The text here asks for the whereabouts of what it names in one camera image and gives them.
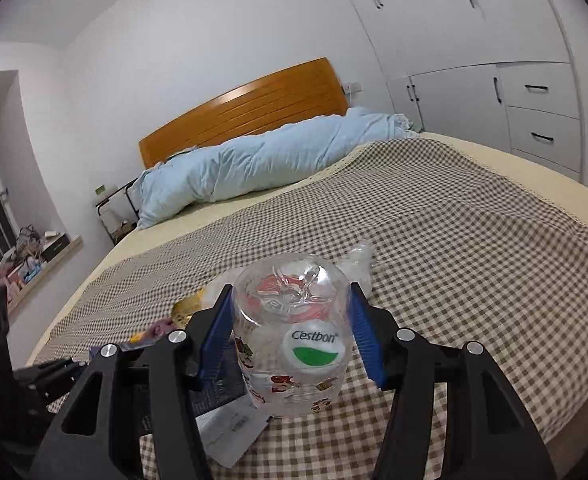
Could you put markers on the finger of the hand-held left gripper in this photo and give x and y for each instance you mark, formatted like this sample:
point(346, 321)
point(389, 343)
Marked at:
point(54, 375)

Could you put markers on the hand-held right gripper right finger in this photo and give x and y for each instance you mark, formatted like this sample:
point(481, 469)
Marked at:
point(363, 330)

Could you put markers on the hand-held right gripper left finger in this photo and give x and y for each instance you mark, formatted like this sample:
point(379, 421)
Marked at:
point(216, 330)

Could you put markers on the clear plastic water bottle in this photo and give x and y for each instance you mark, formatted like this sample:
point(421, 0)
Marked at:
point(314, 355)

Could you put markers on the clear plastic bag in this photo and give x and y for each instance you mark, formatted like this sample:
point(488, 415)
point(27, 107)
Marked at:
point(356, 260)

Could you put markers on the white packet with barcode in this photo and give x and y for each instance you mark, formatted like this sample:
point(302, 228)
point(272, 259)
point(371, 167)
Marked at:
point(234, 435)

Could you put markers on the beige windowsill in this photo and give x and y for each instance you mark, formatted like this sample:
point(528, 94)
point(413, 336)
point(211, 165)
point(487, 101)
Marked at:
point(59, 265)

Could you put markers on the black box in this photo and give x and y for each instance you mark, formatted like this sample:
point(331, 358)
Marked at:
point(55, 246)

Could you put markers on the light blue duvet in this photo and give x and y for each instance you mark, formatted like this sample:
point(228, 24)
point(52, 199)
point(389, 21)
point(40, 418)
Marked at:
point(274, 160)

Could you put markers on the small green box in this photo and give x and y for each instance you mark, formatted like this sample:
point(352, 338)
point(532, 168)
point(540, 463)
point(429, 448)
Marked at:
point(100, 190)

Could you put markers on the white wardrobe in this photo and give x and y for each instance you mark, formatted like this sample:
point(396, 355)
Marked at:
point(448, 35)

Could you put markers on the black-frame bedside table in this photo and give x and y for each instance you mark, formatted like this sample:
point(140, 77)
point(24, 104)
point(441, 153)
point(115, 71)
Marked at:
point(105, 201)

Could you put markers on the white wall socket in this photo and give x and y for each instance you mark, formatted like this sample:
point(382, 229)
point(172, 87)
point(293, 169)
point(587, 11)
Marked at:
point(353, 86)

